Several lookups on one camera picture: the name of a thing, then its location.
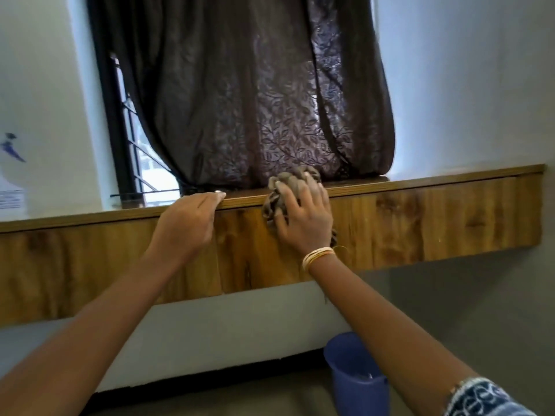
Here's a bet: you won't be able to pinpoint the person's right hand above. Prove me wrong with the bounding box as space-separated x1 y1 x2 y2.
273 172 335 258

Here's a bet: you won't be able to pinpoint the person's left hand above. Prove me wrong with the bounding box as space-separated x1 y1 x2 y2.
145 191 227 267

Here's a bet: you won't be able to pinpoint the brown striped cleaning cloth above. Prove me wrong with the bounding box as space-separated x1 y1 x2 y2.
261 165 338 247

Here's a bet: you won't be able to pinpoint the white spray bottle blue trigger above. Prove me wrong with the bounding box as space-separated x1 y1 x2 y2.
0 133 28 213

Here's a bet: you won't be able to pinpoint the person's right forearm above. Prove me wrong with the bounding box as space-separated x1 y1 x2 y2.
310 255 480 416

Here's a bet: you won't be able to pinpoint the person's left forearm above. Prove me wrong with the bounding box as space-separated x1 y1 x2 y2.
0 251 174 416

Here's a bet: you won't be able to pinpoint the gold bangles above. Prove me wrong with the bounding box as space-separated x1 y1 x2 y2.
301 246 337 273

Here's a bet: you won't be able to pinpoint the black framed window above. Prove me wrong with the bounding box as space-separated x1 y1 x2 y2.
84 0 183 209

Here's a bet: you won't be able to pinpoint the wooden table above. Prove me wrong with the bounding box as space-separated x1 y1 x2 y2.
0 164 547 328

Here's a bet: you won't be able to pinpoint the brown leaf-patterned curtain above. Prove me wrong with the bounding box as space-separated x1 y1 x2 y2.
97 0 396 191

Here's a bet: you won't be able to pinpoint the blue bucket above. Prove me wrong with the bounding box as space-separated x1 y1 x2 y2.
323 331 390 416

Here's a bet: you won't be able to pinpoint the blue white patterned top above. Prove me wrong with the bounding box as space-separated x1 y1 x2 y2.
442 376 538 416

